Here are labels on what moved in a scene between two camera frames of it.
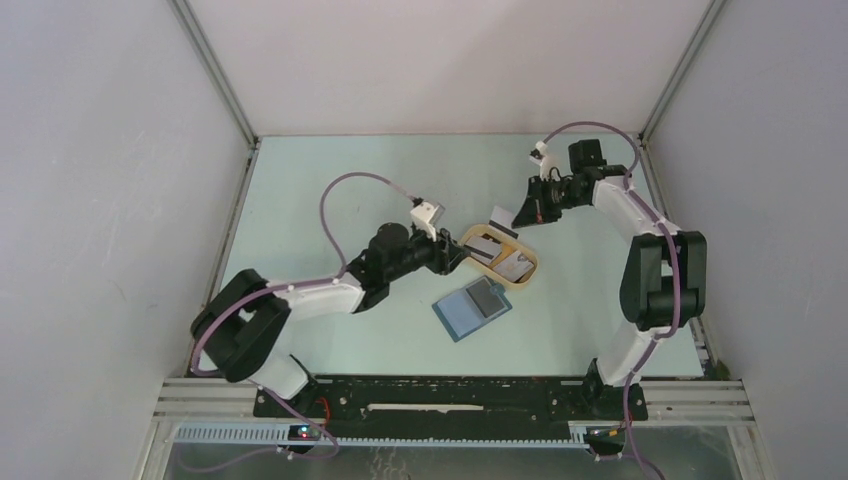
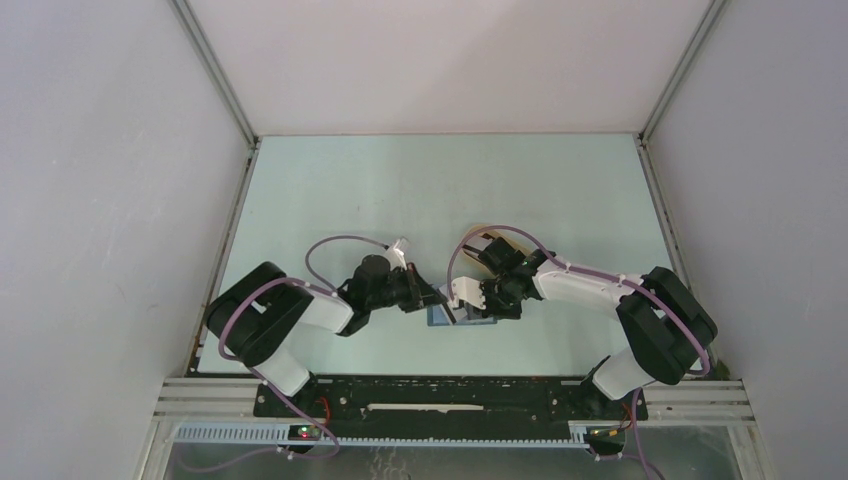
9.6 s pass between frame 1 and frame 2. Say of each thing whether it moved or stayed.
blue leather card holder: moved
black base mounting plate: stayed
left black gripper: moved
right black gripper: moved
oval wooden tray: stayed
